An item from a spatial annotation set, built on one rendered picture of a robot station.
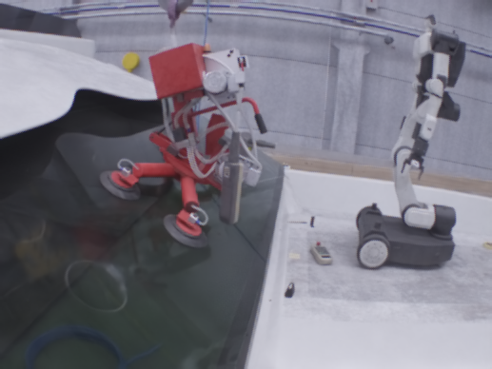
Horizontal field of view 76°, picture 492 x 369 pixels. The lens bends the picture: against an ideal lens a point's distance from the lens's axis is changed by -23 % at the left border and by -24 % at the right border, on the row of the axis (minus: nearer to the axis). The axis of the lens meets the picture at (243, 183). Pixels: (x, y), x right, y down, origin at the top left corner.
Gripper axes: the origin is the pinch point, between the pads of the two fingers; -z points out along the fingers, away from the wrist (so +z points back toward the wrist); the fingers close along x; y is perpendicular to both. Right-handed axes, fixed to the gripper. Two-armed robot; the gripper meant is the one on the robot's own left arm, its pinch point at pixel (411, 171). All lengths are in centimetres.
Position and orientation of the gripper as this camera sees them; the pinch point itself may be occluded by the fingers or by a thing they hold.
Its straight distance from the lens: 211.7
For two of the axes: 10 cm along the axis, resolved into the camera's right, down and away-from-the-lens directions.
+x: -9.3, -3.5, 1.5
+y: -2.5, 2.4, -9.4
